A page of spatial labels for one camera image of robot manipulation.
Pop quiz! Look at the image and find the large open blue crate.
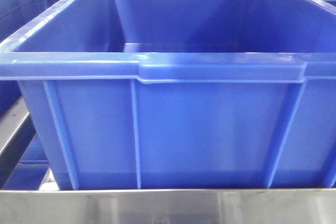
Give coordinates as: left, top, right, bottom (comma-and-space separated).
1, 0, 335, 190

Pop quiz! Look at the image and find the blue crate below left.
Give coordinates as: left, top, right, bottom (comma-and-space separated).
2, 134, 49, 190

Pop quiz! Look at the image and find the blue crate at left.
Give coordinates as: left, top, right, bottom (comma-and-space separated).
0, 0, 49, 116

